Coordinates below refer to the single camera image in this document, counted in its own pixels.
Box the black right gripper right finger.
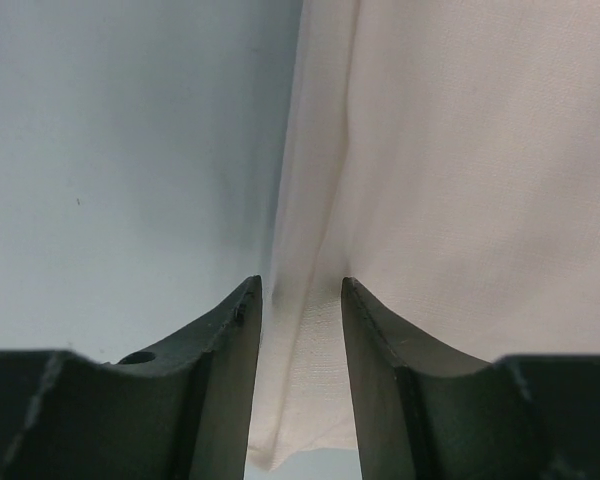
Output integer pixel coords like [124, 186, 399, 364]
[341, 277, 600, 479]

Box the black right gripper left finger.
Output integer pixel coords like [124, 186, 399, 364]
[0, 276, 262, 479]

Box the white cloth napkin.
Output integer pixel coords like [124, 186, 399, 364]
[248, 1, 600, 470]

